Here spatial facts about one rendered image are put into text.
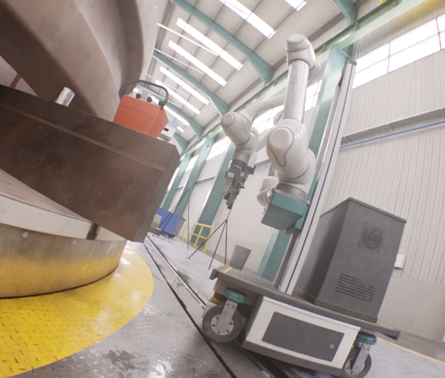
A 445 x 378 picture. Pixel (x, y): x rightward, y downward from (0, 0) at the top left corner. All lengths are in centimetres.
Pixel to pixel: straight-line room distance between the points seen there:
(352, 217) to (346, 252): 16
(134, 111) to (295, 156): 65
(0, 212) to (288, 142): 95
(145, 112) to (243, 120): 47
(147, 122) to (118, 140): 13
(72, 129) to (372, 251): 141
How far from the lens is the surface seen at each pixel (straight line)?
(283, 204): 119
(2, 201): 73
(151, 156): 100
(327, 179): 143
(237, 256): 823
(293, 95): 127
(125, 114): 111
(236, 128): 128
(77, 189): 108
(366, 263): 134
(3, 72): 525
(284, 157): 107
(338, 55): 1425
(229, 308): 123
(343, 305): 131
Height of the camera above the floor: 41
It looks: 12 degrees up
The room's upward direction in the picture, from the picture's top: 23 degrees clockwise
